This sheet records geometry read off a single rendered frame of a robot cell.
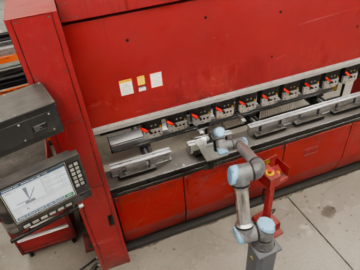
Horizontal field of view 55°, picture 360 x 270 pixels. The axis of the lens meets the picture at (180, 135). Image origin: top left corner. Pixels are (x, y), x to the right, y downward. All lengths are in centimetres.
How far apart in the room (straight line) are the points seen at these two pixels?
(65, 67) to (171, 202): 158
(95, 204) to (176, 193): 72
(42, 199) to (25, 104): 57
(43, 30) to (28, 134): 52
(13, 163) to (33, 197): 107
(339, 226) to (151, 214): 180
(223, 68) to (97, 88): 90
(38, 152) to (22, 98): 126
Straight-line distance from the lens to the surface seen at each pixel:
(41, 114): 185
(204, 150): 278
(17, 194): 206
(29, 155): 315
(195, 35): 237
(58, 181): 209
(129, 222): 312
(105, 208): 275
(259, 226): 232
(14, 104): 191
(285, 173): 306
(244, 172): 209
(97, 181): 254
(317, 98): 374
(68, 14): 211
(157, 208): 308
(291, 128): 325
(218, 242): 343
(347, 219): 382
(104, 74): 230
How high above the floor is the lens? 288
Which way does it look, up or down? 40 degrees down
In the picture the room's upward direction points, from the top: 5 degrees counter-clockwise
